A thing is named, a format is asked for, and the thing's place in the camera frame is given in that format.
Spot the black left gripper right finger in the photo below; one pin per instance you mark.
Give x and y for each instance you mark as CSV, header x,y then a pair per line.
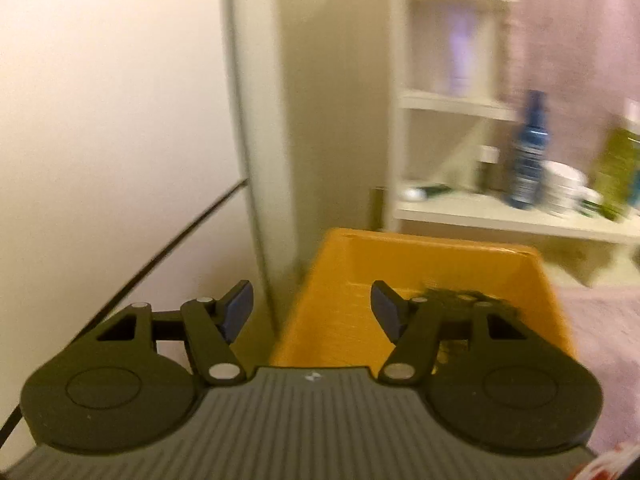
x,y
447,337

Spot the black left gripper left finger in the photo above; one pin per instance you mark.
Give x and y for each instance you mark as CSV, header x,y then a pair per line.
x,y
206,326

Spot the orange plastic tray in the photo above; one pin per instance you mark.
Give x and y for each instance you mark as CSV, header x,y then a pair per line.
x,y
331,323

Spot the dark green small tube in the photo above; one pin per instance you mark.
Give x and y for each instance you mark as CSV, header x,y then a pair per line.
x,y
421,193

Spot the white green lip balm stick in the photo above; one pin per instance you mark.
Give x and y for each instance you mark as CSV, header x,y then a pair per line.
x,y
487,161

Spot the blue spray bottle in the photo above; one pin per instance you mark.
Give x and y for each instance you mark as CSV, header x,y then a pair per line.
x,y
529,147

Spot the white cream jar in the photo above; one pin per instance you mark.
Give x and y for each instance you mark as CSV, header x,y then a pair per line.
x,y
561,186

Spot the white corner shelf unit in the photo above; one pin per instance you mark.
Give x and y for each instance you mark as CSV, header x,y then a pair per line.
x,y
435,138

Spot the small green-label jar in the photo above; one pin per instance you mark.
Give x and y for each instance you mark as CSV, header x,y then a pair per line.
x,y
590,202

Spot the green olive oil bottle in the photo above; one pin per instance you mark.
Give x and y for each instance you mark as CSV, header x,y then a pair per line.
x,y
617,165

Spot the lavender cosmetic tube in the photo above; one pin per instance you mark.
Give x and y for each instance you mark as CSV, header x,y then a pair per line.
x,y
462,25

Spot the pink fuzzy blanket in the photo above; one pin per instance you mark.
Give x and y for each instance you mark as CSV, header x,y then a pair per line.
x,y
585,55

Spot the white mirror frame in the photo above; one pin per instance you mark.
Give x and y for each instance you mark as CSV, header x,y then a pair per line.
x,y
263,128

